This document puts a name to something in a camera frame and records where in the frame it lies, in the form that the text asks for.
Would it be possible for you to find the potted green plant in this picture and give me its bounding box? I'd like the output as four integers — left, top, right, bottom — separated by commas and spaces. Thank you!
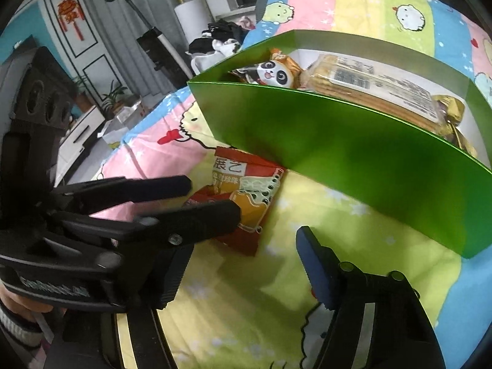
96, 81, 130, 118

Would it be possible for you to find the green cardboard box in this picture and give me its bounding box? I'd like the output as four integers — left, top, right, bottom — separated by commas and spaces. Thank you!
187, 29, 492, 259

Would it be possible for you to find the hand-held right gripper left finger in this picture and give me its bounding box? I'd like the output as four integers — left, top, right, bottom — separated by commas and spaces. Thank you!
115, 243, 195, 369

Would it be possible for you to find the black upright vacuum cleaner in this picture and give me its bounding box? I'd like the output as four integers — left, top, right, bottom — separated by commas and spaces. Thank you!
104, 0, 193, 80

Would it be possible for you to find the person's left hand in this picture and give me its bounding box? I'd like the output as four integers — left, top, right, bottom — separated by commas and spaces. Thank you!
0, 280, 53, 315

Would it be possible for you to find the pastel striped printed blanket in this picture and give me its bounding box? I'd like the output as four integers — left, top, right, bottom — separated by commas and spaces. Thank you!
92, 0, 492, 369

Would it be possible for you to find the white low cabinet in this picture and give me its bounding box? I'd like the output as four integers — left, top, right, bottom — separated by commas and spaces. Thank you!
54, 105, 107, 186

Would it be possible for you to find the gold candy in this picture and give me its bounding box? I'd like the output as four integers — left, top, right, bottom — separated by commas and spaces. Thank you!
432, 94, 480, 159

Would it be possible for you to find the white cylinder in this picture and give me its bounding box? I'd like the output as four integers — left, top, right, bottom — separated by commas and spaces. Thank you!
175, 0, 213, 47

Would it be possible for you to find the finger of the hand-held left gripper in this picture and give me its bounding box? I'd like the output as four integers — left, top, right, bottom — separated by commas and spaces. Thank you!
53, 175, 193, 215
50, 199, 241, 249

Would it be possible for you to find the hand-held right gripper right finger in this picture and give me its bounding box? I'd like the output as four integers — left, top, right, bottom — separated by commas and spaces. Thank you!
295, 226, 446, 369

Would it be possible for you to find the white printed bag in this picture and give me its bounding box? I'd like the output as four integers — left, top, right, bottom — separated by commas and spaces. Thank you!
190, 51, 228, 74

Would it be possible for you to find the person's left forearm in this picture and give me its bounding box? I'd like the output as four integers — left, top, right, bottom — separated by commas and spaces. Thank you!
0, 307, 46, 359

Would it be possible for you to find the pile of dark clothes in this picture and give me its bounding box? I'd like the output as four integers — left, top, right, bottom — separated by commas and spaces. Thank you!
187, 17, 257, 57

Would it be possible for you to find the red knot wall ornament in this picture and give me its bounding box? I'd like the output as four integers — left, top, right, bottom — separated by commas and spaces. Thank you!
57, 0, 86, 42

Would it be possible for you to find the panda print snack packet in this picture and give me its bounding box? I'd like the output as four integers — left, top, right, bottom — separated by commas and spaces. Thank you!
231, 48, 313, 90

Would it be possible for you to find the red orange snack packet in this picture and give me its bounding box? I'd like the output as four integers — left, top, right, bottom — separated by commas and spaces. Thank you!
184, 147, 288, 257

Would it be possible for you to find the long cracker packet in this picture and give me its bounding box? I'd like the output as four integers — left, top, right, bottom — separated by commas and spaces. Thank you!
300, 54, 467, 130

